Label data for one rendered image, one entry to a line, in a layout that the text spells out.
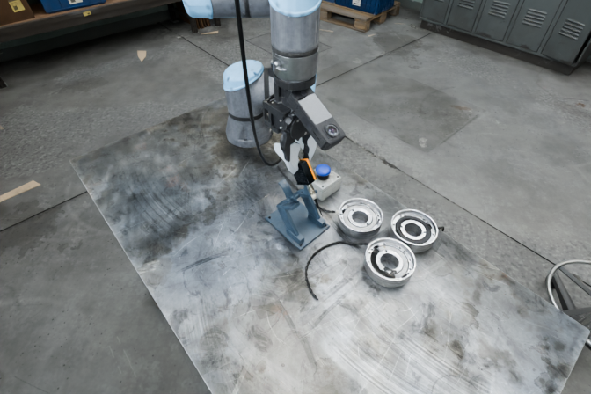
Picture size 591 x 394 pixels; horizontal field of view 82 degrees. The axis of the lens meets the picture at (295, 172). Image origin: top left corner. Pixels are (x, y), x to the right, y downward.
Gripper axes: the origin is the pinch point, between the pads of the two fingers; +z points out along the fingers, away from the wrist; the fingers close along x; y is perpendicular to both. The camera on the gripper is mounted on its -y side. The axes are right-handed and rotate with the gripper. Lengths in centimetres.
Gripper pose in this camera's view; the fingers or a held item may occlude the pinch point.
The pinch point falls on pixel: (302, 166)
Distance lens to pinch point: 70.5
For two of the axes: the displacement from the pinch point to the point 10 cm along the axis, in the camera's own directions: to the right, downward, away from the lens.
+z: 0.0, 7.3, 6.8
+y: -6.8, -5.0, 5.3
